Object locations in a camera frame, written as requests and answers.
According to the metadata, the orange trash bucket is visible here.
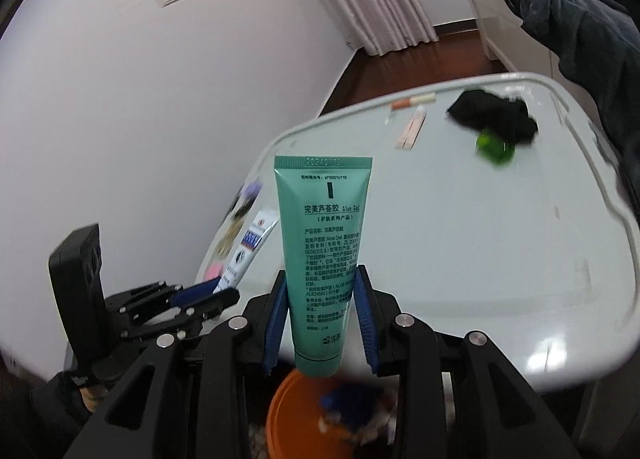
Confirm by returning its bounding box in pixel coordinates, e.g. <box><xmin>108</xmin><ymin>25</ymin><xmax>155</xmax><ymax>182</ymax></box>
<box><xmin>265</xmin><ymin>370</ymin><xmax>398</xmax><ymax>458</ymax></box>

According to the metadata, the black camera phone mount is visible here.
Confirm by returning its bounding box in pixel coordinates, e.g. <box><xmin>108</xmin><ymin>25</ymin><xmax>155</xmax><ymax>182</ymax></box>
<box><xmin>49</xmin><ymin>224</ymin><xmax>112</xmax><ymax>369</ymax></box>

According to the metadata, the pink sachet strip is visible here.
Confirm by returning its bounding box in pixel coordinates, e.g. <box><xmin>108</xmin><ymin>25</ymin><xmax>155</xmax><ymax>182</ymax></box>
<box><xmin>395</xmin><ymin>106</ymin><xmax>426</xmax><ymax>150</ymax></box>

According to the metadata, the dark fleece blanket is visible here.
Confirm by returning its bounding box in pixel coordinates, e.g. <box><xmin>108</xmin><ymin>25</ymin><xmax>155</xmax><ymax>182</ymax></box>
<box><xmin>503</xmin><ymin>0</ymin><xmax>639</xmax><ymax>211</ymax></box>

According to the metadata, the beige hair clip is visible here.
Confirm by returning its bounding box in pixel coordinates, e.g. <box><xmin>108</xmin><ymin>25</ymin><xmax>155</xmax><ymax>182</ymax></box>
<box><xmin>214</xmin><ymin>218</ymin><xmax>244</xmax><ymax>260</ymax></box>

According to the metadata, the orange white small packet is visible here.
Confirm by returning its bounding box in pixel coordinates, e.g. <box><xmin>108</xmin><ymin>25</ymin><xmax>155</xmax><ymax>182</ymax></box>
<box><xmin>390</xmin><ymin>93</ymin><xmax>436</xmax><ymax>110</ymax></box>

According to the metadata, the white blue ointment tube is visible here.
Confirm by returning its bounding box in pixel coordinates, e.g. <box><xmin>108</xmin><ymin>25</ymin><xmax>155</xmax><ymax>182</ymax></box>
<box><xmin>213</xmin><ymin>208</ymin><xmax>280</xmax><ymax>294</ymax></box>

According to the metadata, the green plastic container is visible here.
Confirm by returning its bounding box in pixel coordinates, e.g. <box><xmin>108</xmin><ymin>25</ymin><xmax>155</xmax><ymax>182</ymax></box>
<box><xmin>476</xmin><ymin>130</ymin><xmax>515</xmax><ymax>165</ymax></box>

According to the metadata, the teal aloe gel tube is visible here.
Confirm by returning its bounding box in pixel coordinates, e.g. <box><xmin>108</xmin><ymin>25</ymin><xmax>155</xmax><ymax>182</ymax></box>
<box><xmin>273</xmin><ymin>156</ymin><xmax>372</xmax><ymax>378</ymax></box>

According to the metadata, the person left hand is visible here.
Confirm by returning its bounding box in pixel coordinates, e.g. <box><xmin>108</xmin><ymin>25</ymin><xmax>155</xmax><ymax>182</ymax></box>
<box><xmin>79</xmin><ymin>385</ymin><xmax>108</xmax><ymax>413</ymax></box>

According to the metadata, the black sock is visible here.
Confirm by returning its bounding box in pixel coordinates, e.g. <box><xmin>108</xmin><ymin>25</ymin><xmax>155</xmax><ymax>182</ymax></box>
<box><xmin>447</xmin><ymin>88</ymin><xmax>538</xmax><ymax>145</ymax></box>

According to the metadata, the purple hair clip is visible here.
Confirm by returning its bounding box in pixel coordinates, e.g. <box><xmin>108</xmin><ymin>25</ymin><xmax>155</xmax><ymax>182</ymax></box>
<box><xmin>242</xmin><ymin>180</ymin><xmax>262</xmax><ymax>200</ymax></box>

